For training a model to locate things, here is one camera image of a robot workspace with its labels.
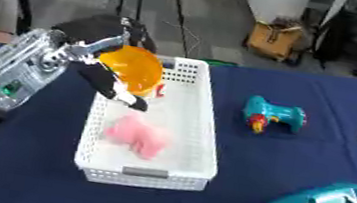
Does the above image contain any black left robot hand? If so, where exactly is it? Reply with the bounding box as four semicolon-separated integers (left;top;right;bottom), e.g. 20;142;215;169
39;5;164;114

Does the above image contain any orange plastic bowl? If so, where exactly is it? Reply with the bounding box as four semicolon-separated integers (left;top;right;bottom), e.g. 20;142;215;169
91;40;169;100

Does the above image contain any red and white small item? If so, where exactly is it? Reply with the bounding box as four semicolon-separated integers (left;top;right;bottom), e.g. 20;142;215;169
152;81;169;101

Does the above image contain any pink soft toy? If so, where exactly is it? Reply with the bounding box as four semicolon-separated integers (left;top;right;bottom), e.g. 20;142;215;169
98;108;176;164

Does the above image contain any white perforated plastic basket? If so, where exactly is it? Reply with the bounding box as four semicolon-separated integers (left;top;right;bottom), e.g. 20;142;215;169
69;43;235;201

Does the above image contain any teal toy drill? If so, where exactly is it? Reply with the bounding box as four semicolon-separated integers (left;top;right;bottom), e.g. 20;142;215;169
239;92;312;142

